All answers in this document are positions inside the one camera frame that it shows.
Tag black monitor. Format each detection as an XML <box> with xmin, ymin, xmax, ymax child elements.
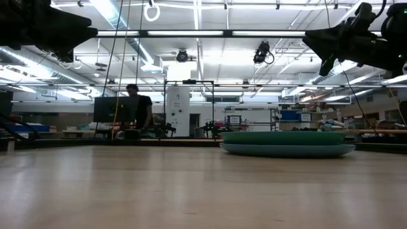
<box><xmin>93</xmin><ymin>95</ymin><xmax>138</xmax><ymax>125</ymax></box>

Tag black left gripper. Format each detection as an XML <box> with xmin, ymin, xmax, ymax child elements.
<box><xmin>0</xmin><ymin>0</ymin><xmax>99</xmax><ymax>64</ymax></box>

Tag framed sign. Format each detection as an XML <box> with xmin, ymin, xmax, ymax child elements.
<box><xmin>226</xmin><ymin>114</ymin><xmax>242</xmax><ymax>126</ymax></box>

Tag black hanging cable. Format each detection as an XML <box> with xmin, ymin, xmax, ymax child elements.
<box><xmin>323</xmin><ymin>0</ymin><xmax>378</xmax><ymax>134</ymax></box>
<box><xmin>101</xmin><ymin>0</ymin><xmax>125</xmax><ymax>98</ymax></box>
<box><xmin>134</xmin><ymin>0</ymin><xmax>144</xmax><ymax>87</ymax></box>

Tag black hanging camera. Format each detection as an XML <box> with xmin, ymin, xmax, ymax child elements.
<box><xmin>252</xmin><ymin>40</ymin><xmax>275</xmax><ymax>66</ymax></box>

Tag blue storage bins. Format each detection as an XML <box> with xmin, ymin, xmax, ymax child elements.
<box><xmin>8</xmin><ymin>123</ymin><xmax>51</xmax><ymax>133</ymax></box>

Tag large green plastic plate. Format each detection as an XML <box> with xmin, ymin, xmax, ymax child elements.
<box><xmin>219</xmin><ymin>130</ymin><xmax>347</xmax><ymax>147</ymax></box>

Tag wooden workbench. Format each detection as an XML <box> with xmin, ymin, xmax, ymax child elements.
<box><xmin>329</xmin><ymin>128</ymin><xmax>407</xmax><ymax>135</ymax></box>

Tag black aluminium table frame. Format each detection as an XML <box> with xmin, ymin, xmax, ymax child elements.
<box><xmin>0</xmin><ymin>137</ymin><xmax>407</xmax><ymax>153</ymax></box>

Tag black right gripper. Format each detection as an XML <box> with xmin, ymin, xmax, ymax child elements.
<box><xmin>302</xmin><ymin>2</ymin><xmax>402</xmax><ymax>77</ymax></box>

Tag white hanging ring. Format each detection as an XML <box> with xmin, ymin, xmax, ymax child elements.
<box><xmin>143</xmin><ymin>1</ymin><xmax>162</xmax><ymax>23</ymax></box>

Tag black metal rig frame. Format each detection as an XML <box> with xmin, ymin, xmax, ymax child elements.
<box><xmin>163</xmin><ymin>79</ymin><xmax>215</xmax><ymax>141</ymax></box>

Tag large blue plastic plate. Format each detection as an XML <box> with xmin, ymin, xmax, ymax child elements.
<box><xmin>218</xmin><ymin>142</ymin><xmax>357</xmax><ymax>159</ymax></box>

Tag black light bar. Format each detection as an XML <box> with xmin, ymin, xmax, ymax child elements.
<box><xmin>95</xmin><ymin>29</ymin><xmax>308</xmax><ymax>39</ymax></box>

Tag white cabinet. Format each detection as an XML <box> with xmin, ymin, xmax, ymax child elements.
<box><xmin>165</xmin><ymin>86</ymin><xmax>191</xmax><ymax>138</ymax></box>

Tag person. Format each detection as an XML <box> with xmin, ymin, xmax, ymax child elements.
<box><xmin>125</xmin><ymin>83</ymin><xmax>155</xmax><ymax>132</ymax></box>

